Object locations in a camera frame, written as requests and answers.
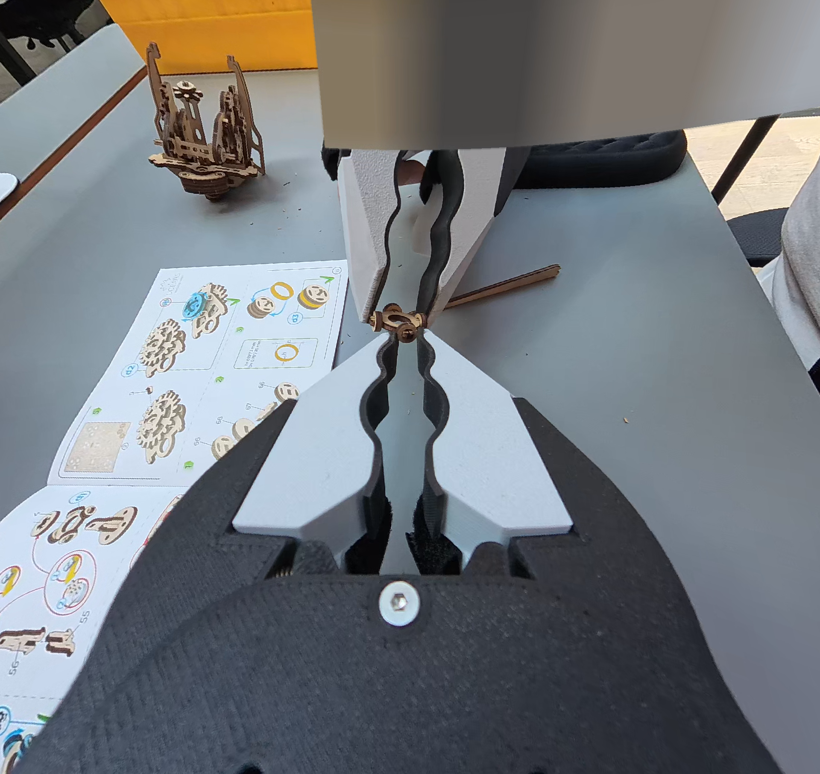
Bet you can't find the yellow plastic bin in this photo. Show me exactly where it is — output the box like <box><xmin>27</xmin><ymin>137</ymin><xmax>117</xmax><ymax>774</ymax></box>
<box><xmin>63</xmin><ymin>0</ymin><xmax>320</xmax><ymax>76</ymax></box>

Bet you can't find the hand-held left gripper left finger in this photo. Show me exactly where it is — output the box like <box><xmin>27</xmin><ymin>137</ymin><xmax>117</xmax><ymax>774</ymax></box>
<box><xmin>232</xmin><ymin>332</ymin><xmax>399</xmax><ymax>573</ymax></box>

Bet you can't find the grey desk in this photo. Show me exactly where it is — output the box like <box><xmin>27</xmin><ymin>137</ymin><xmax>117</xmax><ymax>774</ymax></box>
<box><xmin>0</xmin><ymin>68</ymin><xmax>820</xmax><ymax>774</ymax></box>

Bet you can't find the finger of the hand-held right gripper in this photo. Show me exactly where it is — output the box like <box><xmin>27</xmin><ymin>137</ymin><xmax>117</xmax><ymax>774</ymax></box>
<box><xmin>414</xmin><ymin>146</ymin><xmax>513</xmax><ymax>314</ymax></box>
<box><xmin>337</xmin><ymin>148</ymin><xmax>419</xmax><ymax>328</ymax></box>

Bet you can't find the small wooden ring part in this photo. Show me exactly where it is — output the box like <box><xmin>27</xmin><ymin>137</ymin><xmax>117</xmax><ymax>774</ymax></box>
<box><xmin>369</xmin><ymin>303</ymin><xmax>429</xmax><ymax>343</ymax></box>

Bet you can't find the printed assembly instruction booklet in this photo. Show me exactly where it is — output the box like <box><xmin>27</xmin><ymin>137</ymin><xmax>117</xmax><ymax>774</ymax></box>
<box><xmin>0</xmin><ymin>260</ymin><xmax>351</xmax><ymax>774</ymax></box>

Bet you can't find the person in white shirt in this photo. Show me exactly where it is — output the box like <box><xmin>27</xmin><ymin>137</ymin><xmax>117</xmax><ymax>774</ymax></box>
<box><xmin>770</xmin><ymin>162</ymin><xmax>820</xmax><ymax>394</ymax></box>

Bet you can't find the thin wooden stick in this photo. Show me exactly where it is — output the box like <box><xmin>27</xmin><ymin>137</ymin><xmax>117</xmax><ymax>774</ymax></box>
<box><xmin>445</xmin><ymin>264</ymin><xmax>562</xmax><ymax>310</ymax></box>

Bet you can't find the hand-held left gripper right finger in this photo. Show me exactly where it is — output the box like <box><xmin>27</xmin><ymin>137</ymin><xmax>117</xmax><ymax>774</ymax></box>
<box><xmin>415</xmin><ymin>331</ymin><xmax>574</xmax><ymax>565</ymax></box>

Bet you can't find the brown wooden ship model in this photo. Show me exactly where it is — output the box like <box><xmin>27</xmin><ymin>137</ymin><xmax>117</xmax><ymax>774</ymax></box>
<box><xmin>146</xmin><ymin>42</ymin><xmax>266</xmax><ymax>202</ymax></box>

